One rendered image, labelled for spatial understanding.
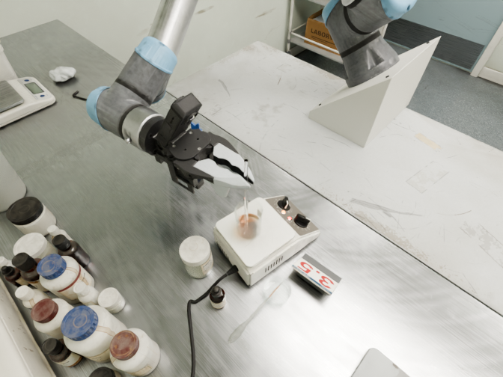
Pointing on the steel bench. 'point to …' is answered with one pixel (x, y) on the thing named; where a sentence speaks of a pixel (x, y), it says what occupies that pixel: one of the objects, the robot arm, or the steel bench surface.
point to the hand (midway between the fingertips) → (245, 177)
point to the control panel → (291, 215)
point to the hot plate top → (248, 256)
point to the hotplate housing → (251, 276)
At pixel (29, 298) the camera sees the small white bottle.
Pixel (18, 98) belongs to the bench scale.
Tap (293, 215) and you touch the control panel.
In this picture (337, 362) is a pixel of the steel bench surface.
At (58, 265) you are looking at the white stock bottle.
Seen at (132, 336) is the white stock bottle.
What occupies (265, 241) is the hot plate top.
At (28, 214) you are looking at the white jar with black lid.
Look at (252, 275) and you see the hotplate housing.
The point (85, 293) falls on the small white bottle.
